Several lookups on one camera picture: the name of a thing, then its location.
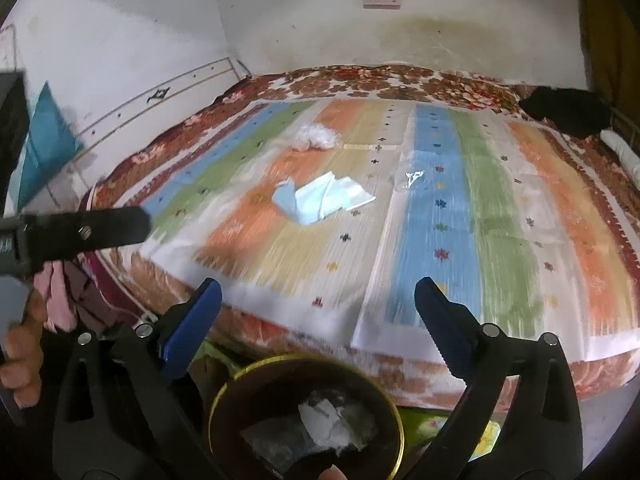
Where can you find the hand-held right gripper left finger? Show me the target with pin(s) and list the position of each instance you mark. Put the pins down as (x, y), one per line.
(192, 330)

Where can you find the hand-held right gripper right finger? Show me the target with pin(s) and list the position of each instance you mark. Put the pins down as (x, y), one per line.
(445, 325)

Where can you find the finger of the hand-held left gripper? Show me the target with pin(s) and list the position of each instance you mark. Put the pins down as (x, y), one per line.
(90, 232)

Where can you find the white printed plastic bag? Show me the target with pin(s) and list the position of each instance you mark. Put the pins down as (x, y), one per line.
(272, 440)

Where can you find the round dark bin gold rim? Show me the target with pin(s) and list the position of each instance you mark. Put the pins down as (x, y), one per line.
(305, 410)

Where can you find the white paper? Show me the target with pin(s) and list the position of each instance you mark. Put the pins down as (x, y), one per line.
(332, 422)

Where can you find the clear plastic wrapper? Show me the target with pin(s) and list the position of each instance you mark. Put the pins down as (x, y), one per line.
(411, 177)

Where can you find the blue face mask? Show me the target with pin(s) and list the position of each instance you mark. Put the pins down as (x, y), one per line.
(320, 200)

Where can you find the person's left hand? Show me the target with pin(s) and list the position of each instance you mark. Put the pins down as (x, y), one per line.
(22, 360)

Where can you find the pink cloth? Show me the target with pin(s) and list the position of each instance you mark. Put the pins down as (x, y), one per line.
(60, 295)

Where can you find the striped colourful mat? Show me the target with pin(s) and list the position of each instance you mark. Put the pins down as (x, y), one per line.
(450, 240)

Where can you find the crumpled clear plastic bag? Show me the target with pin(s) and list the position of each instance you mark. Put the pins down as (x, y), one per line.
(316, 137)

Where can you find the floral blanket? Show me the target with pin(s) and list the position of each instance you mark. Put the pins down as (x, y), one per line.
(450, 85)

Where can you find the black cloth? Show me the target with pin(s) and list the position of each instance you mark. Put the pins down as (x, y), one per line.
(567, 110)

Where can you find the white rolled cloth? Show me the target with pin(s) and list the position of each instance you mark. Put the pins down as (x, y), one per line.
(622, 152)

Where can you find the mustard yellow garment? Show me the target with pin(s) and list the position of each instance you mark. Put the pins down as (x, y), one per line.
(612, 25)

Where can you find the metal bed rail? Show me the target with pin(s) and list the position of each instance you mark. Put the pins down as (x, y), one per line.
(627, 125)

